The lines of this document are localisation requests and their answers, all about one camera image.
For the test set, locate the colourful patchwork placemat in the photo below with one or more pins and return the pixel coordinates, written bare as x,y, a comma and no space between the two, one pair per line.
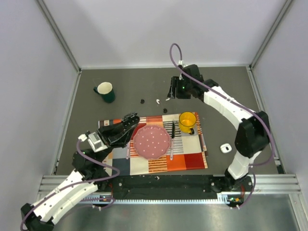
189,150

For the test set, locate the pink handled fork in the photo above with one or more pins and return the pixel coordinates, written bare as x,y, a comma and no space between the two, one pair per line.
128,151

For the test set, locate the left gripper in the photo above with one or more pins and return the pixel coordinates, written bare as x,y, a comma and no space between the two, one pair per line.
120,139

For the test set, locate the dark green mug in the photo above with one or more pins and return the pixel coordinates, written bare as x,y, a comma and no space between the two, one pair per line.
106,91

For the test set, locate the pink dotted plate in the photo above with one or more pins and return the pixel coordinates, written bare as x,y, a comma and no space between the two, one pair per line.
151,142

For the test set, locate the yellow enamel mug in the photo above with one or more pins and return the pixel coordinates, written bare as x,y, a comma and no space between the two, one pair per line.
187,121

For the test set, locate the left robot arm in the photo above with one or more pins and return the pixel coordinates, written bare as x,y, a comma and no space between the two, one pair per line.
90,174

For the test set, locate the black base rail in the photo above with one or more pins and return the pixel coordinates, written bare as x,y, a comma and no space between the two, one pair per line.
168,187

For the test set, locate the black earbud charging case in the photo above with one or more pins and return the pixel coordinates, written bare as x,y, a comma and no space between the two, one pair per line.
131,119

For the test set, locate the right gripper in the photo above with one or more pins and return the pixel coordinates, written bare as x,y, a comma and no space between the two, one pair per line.
176,82

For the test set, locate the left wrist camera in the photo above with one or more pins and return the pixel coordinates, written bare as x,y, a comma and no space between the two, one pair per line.
95,142

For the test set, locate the black knife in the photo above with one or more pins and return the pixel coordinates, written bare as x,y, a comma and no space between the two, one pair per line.
173,130

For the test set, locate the grey cable duct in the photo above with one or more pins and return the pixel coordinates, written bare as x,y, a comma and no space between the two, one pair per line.
220,199

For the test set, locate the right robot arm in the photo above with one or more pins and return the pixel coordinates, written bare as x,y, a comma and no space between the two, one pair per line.
252,127

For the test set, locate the white earbud case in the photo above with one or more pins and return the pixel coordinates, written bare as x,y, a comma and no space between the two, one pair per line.
226,148

